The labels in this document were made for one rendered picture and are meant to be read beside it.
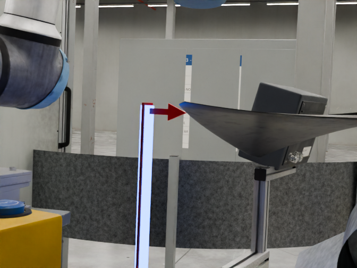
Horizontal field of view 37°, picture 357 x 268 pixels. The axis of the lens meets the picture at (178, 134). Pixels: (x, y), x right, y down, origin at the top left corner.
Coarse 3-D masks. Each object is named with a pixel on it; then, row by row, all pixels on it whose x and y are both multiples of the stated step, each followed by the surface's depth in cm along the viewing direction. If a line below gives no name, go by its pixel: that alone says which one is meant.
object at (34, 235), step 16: (0, 224) 50; (16, 224) 50; (32, 224) 52; (48, 224) 54; (0, 240) 48; (16, 240) 50; (32, 240) 52; (48, 240) 54; (0, 256) 48; (16, 256) 50; (32, 256) 52; (48, 256) 54
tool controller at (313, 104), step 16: (256, 96) 128; (272, 96) 126; (288, 96) 124; (304, 96) 125; (320, 96) 139; (272, 112) 126; (288, 112) 124; (304, 112) 127; (320, 112) 141; (304, 144) 138; (256, 160) 128; (272, 160) 126; (288, 160) 128; (304, 160) 145
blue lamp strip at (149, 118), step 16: (144, 112) 75; (144, 128) 75; (144, 144) 75; (144, 160) 75; (144, 176) 75; (144, 192) 76; (144, 208) 76; (144, 224) 76; (144, 240) 76; (144, 256) 77
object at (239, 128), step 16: (192, 112) 65; (208, 112) 63; (224, 112) 62; (240, 112) 61; (256, 112) 60; (208, 128) 72; (224, 128) 71; (240, 128) 70; (256, 128) 70; (272, 128) 69; (288, 128) 69; (304, 128) 68; (320, 128) 68; (336, 128) 68; (240, 144) 77; (256, 144) 76; (272, 144) 76; (288, 144) 76
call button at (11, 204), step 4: (0, 200) 56; (4, 200) 56; (8, 200) 56; (12, 200) 56; (16, 200) 56; (0, 204) 54; (4, 204) 54; (8, 204) 54; (12, 204) 54; (16, 204) 54; (20, 204) 55; (0, 208) 53; (4, 208) 53; (8, 208) 53; (12, 208) 53; (16, 208) 54; (20, 208) 54; (0, 212) 53; (4, 212) 53; (8, 212) 53; (12, 212) 53; (16, 212) 54; (20, 212) 54
